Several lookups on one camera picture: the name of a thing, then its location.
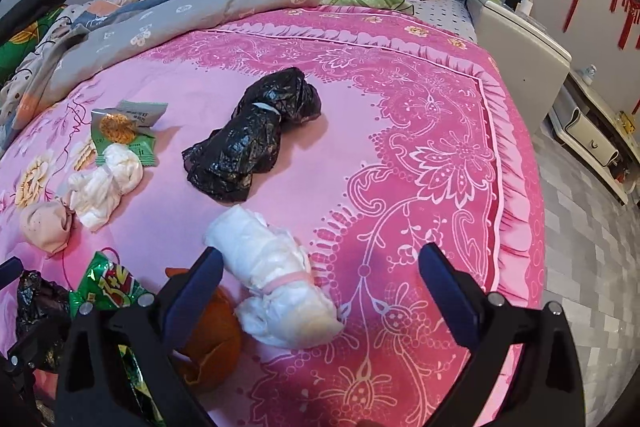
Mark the green flowered cloth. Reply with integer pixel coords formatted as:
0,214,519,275
0,4,66,82

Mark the pale green printed wrapper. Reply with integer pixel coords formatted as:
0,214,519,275
119,99,169,128

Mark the small black plastic bag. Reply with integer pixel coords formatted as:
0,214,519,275
16,271,73,373

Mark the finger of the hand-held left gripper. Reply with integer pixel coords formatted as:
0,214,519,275
0,257,24,290
0,336,66,388

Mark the orange crumpled bag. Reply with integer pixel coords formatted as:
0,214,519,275
165,268,243,393

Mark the white bedside cabinet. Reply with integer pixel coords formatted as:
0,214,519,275
467,0,572,135

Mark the green yellow flat wrapper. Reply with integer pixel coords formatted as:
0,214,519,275
117,344,166,427

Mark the white plastic bag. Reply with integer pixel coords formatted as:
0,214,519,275
202,205,346,350

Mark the green cookie snack wrapper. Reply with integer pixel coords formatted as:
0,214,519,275
90,108,160,168

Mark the white tv stand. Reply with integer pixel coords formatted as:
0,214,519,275
547,69,640,206

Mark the white knotted cloth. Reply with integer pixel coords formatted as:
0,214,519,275
67,143,145,230

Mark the black clothing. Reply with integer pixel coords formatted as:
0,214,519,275
0,0,71,42

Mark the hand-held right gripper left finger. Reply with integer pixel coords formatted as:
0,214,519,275
54,247,224,427

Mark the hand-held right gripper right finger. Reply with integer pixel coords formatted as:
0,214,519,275
418,243,587,427

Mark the pink floral bedsheet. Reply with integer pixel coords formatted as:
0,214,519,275
0,4,546,427

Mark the light green floral cloth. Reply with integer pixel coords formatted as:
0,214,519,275
325,0,416,15

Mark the large black crumpled bag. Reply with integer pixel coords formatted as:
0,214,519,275
181,67,322,204

